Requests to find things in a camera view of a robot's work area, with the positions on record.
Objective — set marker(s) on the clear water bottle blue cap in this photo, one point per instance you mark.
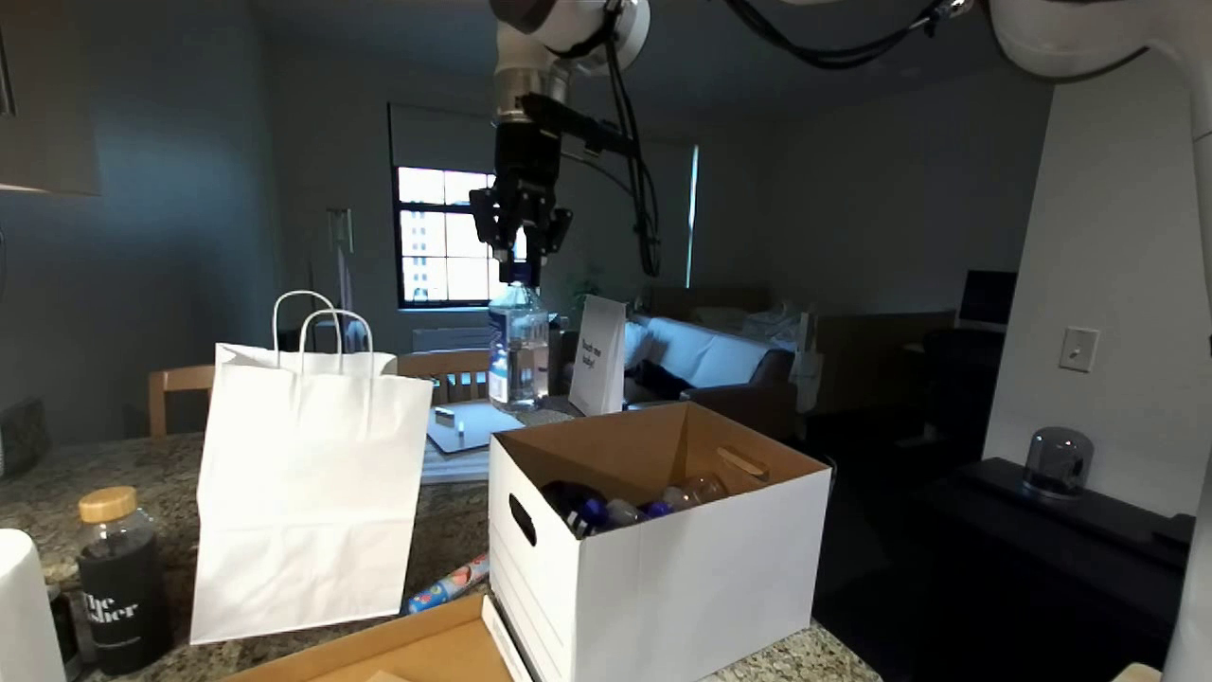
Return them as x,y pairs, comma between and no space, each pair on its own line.
589,513
657,506
518,342

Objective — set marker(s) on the dark jar with wooden lid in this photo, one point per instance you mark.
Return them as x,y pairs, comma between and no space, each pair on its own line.
121,592

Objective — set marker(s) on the living room sofa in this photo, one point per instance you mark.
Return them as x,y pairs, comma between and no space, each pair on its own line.
705,355

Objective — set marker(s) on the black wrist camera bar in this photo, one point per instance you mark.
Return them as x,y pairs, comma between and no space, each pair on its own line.
583,126

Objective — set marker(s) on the colourful blue red tube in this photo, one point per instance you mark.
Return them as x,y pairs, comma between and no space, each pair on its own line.
445,587

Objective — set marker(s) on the dark monitor screen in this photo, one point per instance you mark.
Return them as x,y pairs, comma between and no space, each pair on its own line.
989,301

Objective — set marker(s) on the light wooden chair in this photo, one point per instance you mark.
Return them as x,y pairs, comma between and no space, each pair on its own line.
443,364
177,381

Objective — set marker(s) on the clear glass jar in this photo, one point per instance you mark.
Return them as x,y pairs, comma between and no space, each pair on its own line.
1060,460

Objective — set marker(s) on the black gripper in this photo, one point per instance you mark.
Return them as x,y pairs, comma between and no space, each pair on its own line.
523,189

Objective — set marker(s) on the white wall outlet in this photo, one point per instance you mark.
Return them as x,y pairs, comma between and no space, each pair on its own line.
1079,350

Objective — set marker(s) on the white paper bag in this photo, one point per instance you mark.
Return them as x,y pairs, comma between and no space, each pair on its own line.
304,506

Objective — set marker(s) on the dark side table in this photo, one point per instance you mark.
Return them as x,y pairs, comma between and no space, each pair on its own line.
1049,556

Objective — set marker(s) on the wooden tray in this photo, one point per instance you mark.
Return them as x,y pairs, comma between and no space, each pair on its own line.
419,648

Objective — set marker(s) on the white cardboard storage box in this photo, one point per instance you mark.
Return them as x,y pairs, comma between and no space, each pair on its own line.
667,581

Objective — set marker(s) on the bright gridded window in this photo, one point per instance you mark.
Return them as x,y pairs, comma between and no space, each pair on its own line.
439,240

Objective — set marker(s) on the light blue flat pad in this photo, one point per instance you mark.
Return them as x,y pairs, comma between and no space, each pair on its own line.
455,468

